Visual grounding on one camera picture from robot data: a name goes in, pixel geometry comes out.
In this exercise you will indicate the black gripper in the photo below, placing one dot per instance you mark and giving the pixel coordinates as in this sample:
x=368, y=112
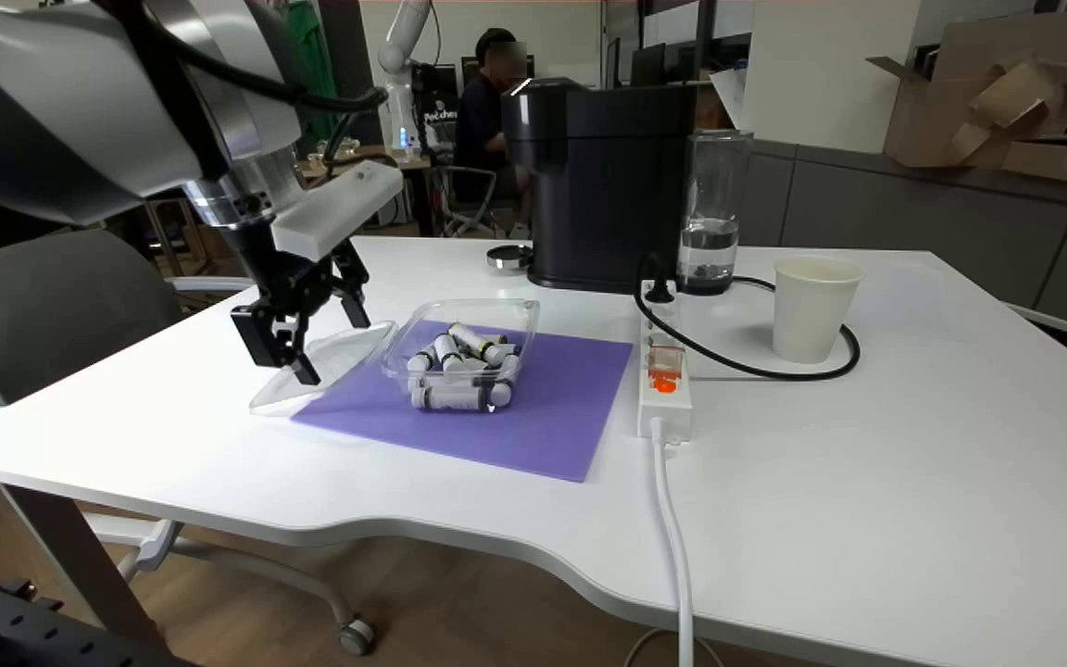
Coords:
x=293, y=278

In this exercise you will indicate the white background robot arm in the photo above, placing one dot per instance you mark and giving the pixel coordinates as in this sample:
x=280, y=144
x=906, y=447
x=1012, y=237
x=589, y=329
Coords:
x=406, y=39

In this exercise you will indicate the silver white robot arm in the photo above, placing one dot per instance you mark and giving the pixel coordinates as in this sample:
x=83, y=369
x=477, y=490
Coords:
x=38, y=112

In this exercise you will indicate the clear container lid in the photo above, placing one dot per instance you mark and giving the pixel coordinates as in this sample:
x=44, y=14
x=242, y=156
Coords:
x=342, y=357

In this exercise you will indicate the clear plastic container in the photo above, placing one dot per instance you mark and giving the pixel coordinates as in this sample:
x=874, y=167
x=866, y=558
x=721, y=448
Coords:
x=471, y=357

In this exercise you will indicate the white cylinder black band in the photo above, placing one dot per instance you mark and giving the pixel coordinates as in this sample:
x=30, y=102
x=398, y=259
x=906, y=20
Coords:
x=498, y=351
x=448, y=395
x=498, y=395
x=422, y=362
x=465, y=338

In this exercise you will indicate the grey office chair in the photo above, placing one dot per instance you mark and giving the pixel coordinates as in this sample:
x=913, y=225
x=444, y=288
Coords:
x=54, y=309

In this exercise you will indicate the purple mat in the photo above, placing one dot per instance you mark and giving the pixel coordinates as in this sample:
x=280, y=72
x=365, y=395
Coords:
x=547, y=408

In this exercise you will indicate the person in dark shirt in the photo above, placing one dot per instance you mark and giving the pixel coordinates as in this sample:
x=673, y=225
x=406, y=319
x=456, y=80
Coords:
x=485, y=98

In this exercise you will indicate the black coffee machine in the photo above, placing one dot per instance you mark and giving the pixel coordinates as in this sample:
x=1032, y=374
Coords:
x=602, y=188

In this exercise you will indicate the grey table leg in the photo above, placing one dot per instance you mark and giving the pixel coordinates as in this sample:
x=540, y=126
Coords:
x=77, y=569

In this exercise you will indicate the clear water tank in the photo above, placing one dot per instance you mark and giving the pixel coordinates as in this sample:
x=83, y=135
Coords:
x=715, y=210

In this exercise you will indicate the black perforated board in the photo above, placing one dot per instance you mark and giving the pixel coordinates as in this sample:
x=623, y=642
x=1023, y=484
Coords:
x=17, y=630

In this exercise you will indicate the white paper cup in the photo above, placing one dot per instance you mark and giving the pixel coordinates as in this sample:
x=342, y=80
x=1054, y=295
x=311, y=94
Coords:
x=812, y=309

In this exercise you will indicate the grey cabinet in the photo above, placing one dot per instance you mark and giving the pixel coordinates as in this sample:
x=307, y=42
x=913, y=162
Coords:
x=980, y=233

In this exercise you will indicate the open brown cardboard box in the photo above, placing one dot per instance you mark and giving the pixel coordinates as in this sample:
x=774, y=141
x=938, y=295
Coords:
x=1002, y=94

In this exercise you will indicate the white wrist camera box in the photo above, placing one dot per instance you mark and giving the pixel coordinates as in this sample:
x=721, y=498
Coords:
x=337, y=206

